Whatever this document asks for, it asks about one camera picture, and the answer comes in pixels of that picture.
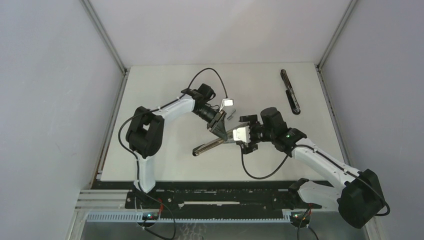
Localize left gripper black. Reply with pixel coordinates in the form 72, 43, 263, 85
193, 105, 227, 142

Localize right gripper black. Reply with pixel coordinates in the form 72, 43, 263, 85
239, 115, 275, 155

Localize silver black staple remover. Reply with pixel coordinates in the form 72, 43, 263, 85
192, 122, 248, 157

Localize black stapler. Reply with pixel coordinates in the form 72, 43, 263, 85
280, 69, 301, 115

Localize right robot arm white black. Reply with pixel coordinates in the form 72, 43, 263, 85
232, 107, 391, 229

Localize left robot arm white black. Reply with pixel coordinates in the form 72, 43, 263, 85
125, 83, 228, 209

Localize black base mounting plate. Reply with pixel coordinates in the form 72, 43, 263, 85
124, 180, 308, 219

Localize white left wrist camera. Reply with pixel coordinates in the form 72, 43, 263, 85
222, 98, 234, 107

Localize left black camera cable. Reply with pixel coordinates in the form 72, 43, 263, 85
117, 67, 229, 196

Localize right controller board with wires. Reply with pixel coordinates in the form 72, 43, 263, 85
289, 203, 319, 240

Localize controller board with wires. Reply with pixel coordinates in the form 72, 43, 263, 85
136, 198, 177, 240
289, 203, 319, 240

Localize left controller board with wires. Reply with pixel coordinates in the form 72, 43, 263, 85
136, 198, 177, 240

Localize white cable duct strip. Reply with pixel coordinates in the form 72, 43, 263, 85
85, 211, 291, 223

